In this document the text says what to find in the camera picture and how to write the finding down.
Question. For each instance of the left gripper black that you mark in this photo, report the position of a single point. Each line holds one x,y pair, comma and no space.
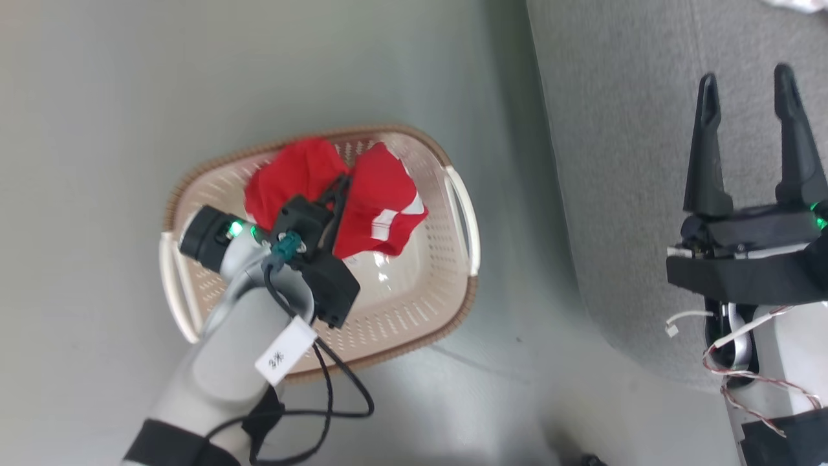
301,217

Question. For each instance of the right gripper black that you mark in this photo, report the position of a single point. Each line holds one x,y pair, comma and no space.
757,272

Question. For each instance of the red and white garment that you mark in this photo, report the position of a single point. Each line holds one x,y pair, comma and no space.
381,188

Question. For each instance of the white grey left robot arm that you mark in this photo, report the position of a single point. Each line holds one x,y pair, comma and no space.
226,362

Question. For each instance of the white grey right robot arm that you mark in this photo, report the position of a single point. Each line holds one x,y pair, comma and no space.
792,362

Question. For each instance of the grey fabric sofa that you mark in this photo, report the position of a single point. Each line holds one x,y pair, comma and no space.
614,162

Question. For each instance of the white perforated laundry basket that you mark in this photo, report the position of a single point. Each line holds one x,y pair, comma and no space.
414,291

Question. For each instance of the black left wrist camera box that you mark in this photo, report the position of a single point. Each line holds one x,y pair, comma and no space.
333,291

